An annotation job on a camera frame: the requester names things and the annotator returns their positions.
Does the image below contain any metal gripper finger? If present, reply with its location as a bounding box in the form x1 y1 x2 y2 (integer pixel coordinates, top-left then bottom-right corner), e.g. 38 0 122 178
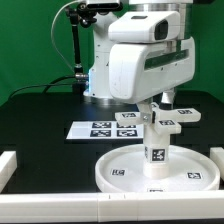
137 99 153 124
160 88 176 110

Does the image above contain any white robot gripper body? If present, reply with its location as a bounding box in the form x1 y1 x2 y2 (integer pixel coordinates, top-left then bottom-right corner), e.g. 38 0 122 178
109 38 195 104

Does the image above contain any white cross-shaped table base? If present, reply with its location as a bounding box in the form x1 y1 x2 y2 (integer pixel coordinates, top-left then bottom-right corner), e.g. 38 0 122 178
115 103 201 135

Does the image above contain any white round table top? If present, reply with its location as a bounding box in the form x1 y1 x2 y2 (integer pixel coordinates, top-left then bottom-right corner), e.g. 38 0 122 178
95 144 220 193

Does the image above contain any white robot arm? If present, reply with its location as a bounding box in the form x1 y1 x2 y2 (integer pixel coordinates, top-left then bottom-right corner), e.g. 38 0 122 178
86 0 195 125

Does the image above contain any white marker tag sheet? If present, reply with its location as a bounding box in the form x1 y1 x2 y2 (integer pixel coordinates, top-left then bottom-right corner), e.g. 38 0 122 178
66 121 143 140

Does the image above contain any white right fence block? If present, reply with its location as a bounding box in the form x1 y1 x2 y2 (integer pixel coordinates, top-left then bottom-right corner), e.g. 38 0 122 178
210 147 224 181

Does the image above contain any white fence block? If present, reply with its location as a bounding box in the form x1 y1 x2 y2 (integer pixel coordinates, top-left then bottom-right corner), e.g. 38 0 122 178
210 147 224 181
0 151 17 193

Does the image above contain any white front fence bar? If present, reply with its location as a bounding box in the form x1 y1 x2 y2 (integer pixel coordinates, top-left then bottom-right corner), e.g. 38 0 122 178
0 190 224 223

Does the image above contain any white left fence block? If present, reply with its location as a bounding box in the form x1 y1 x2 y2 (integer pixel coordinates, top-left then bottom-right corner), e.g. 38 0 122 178
0 151 17 193

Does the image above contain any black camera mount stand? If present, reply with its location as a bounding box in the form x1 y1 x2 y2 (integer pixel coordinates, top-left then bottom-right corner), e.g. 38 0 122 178
66 3 96 88

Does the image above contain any black cable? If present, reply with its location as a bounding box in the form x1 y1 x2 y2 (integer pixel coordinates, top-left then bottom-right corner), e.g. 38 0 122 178
7 75 88 101

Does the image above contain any grey cable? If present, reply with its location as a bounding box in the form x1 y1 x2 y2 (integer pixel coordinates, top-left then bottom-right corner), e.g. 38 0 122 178
50 0 88 75

